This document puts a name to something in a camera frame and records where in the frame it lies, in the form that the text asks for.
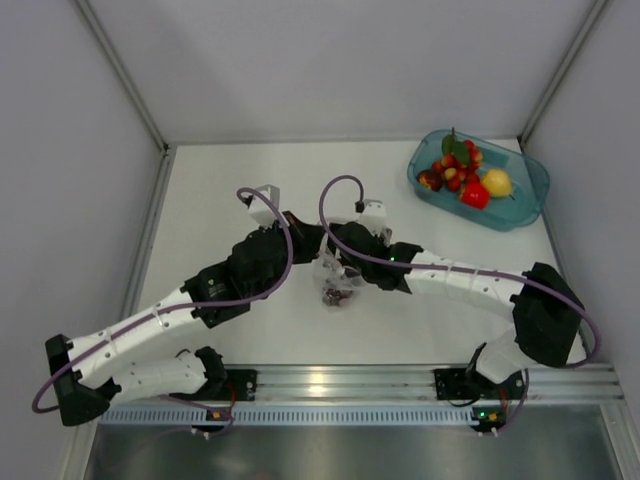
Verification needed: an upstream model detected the yellow fake banana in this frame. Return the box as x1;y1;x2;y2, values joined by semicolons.
480;169;514;199

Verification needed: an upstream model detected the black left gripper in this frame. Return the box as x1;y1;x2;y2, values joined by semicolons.
254;210;325;300

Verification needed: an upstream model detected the light blue cable duct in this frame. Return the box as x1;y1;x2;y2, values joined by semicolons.
100;405;483;426

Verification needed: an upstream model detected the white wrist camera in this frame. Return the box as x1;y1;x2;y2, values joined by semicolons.
355;199;387;236
248;184;280;228

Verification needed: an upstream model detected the dark red fake peach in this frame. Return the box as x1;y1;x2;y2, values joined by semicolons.
417;169;444;192

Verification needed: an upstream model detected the red fake apple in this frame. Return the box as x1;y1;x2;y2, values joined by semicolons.
459;182;491;210

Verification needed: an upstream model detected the red yellow fake cherry bunch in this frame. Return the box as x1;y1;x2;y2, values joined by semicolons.
431;128;483;193

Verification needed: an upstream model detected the fake purple grape bunch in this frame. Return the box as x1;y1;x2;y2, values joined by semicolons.
322;269;363;307

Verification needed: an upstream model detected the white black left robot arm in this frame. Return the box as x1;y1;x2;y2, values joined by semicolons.
45;212;324;427

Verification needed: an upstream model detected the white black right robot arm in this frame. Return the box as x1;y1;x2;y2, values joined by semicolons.
327;221;584;397

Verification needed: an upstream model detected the teal transparent plastic bin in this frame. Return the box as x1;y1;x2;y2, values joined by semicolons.
407;128;550;231

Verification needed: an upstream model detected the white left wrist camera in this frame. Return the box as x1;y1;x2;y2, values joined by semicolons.
248;184;280;228

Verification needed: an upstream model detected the aluminium mounting rail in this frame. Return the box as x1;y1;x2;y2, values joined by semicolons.
79;363;626;402

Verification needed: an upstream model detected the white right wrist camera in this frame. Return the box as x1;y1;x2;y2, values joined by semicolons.
355;199;387;236

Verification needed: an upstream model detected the clear zip top bag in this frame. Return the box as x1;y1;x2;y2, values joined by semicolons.
313;213;393;309

